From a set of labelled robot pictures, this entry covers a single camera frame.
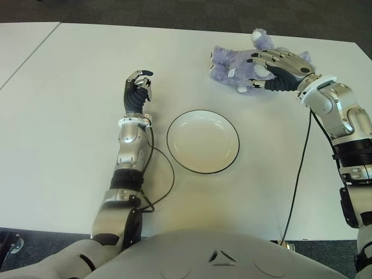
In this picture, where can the chair caster base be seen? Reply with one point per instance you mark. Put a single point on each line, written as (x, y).
(14, 244)

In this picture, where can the white plate with black rim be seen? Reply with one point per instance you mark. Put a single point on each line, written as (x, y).
(203, 142)

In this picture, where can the metal table leg bracket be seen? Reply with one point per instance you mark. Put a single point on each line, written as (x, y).
(290, 247)

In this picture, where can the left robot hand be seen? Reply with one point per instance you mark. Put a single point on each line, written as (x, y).
(134, 98)

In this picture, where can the purple plush doll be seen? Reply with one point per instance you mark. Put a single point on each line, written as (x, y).
(229, 62)

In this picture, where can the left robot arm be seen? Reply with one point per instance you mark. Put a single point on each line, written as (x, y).
(129, 148)

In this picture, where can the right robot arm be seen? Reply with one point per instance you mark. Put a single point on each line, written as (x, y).
(346, 122)

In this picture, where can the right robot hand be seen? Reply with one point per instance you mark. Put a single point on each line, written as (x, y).
(290, 67)

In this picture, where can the grey robot torso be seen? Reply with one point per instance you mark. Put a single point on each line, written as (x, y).
(203, 255)

